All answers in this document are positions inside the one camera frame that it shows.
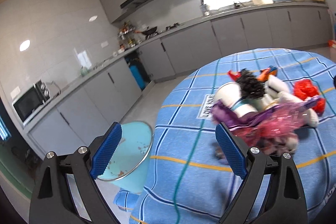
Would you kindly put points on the teal enamel bowl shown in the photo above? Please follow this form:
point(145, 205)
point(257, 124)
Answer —
point(131, 150)

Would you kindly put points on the blue water jug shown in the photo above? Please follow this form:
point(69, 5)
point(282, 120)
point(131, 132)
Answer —
point(137, 77)

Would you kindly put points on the black wok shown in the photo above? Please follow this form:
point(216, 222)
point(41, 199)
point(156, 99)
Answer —
point(149, 30)

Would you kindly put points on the purple plastic wrapper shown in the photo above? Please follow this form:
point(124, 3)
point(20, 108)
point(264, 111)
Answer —
point(225, 115)

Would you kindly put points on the small red wrapper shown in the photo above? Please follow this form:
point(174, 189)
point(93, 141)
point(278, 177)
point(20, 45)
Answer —
point(233, 74)

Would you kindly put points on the orange and blue wrapper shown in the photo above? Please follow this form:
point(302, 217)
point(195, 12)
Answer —
point(267, 72)

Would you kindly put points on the gas stove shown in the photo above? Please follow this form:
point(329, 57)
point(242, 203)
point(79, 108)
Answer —
point(172, 26)

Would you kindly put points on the microwave oven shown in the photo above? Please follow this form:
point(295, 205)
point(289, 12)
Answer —
point(29, 103)

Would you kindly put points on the black crinkled wrapper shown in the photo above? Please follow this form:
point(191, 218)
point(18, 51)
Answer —
point(249, 85)

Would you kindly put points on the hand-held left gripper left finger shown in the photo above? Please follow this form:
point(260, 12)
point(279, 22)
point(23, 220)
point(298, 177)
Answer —
point(107, 150)

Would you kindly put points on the green kettle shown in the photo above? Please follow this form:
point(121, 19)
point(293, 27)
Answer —
point(84, 71)

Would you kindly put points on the green door frame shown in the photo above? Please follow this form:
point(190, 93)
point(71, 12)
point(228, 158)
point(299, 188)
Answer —
point(10, 176)

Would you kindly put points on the white wall socket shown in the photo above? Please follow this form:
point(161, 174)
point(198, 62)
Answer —
point(104, 43)
point(15, 91)

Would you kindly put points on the red item on floor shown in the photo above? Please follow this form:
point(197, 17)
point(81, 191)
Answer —
point(332, 43)

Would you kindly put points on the grey kitchen base cabinets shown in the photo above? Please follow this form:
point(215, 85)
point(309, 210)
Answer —
point(110, 90)

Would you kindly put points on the pink translucent plastic wrapper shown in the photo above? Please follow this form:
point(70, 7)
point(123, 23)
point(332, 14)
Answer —
point(275, 121)

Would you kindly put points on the bottles by window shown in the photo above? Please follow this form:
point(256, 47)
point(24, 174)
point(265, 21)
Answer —
point(206, 9)

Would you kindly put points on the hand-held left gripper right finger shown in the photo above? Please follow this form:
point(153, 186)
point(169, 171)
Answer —
point(231, 150)

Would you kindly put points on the sink faucet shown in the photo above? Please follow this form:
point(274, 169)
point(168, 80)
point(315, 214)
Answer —
point(235, 2)

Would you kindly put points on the white basin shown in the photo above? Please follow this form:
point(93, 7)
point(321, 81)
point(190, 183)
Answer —
point(262, 0)

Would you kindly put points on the spice rack with bottles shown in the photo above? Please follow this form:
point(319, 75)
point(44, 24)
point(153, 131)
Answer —
point(126, 35)

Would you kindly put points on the blue plaid tablecloth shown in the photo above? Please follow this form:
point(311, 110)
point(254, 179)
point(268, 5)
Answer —
point(183, 134)

